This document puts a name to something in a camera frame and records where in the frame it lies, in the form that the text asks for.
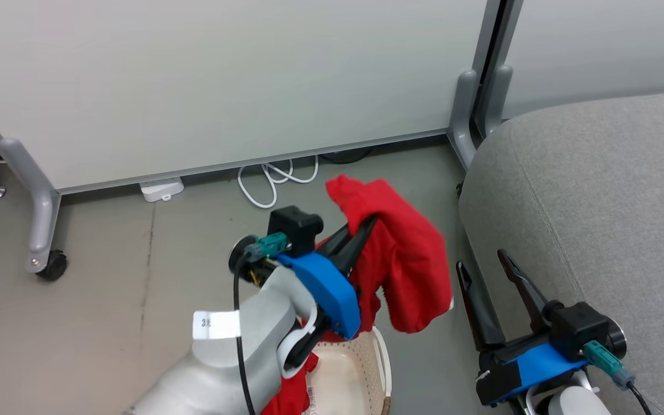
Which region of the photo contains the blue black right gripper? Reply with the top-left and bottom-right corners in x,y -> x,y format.
456,250 -> 628,408

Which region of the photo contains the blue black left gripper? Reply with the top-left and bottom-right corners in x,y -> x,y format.
228,216 -> 379,341

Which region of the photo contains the red garment with white trim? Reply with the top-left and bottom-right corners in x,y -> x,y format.
325,174 -> 454,344

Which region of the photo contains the cream perforated laundry basket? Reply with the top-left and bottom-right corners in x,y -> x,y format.
302,325 -> 394,415

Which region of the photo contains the grey fabric sofa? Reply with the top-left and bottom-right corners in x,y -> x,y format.
458,89 -> 664,415

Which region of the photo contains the short grey partition leg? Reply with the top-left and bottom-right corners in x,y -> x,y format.
447,69 -> 482,169
484,65 -> 515,139

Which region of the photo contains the white power adapter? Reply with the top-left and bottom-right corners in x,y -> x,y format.
138,177 -> 185,203

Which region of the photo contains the wide white partition panel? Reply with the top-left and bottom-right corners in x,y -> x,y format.
0,0 -> 503,193

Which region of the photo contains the narrow white partition panel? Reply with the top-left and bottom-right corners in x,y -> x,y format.
502,0 -> 664,120

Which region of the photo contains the black caster wheel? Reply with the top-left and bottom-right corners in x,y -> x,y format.
35,249 -> 69,282

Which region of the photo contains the grey partition leg with caster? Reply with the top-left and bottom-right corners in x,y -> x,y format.
0,138 -> 62,274

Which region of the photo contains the left arm cable teal plug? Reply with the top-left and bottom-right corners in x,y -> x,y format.
232,232 -> 291,415

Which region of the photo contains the arm cable teal plug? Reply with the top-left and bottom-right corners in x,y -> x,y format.
584,339 -> 655,415
232,232 -> 291,415

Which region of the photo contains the black floor cable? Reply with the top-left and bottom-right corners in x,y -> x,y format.
317,146 -> 374,165

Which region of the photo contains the looped white cable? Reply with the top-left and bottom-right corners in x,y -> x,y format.
236,155 -> 320,210

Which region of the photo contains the right arm cable teal plug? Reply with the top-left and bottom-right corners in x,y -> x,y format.
584,339 -> 655,415

